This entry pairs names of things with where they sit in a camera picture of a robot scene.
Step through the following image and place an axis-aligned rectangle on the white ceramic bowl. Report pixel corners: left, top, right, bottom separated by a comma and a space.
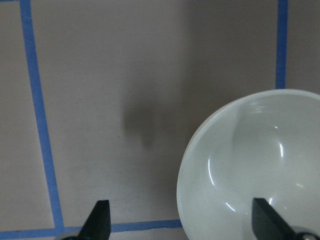
176, 89, 320, 240

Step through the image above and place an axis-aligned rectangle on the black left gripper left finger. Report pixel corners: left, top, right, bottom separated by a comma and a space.
77, 200, 111, 240

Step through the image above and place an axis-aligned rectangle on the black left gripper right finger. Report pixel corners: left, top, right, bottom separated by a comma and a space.
251, 198, 300, 240

